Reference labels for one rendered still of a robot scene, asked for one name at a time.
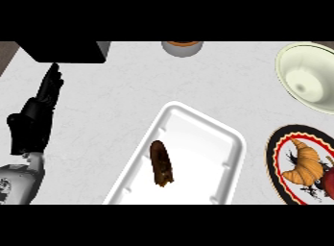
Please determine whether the pale cream bowl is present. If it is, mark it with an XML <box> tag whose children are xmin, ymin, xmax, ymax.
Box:
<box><xmin>273</xmin><ymin>41</ymin><xmax>334</xmax><ymax>116</ymax></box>

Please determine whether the white rectangular tray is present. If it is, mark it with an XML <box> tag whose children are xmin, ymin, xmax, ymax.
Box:
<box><xmin>101</xmin><ymin>101</ymin><xmax>247</xmax><ymax>206</ymax></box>

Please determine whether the black red patterned plate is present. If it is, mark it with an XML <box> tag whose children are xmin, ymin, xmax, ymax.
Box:
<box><xmin>264</xmin><ymin>124</ymin><xmax>334</xmax><ymax>206</ymax></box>

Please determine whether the black box appliance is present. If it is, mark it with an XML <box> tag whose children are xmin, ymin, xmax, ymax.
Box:
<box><xmin>15</xmin><ymin>40</ymin><xmax>113</xmax><ymax>64</ymax></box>

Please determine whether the grey cup with orange rim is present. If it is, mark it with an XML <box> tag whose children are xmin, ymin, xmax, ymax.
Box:
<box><xmin>161</xmin><ymin>40</ymin><xmax>204</xmax><ymax>58</ymax></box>

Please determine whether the golden croissant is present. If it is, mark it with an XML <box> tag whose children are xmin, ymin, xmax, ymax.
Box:
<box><xmin>279</xmin><ymin>137</ymin><xmax>325</xmax><ymax>186</ymax></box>

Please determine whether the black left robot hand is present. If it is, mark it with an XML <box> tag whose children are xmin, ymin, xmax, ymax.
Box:
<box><xmin>5</xmin><ymin>62</ymin><xmax>64</xmax><ymax>157</ymax></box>

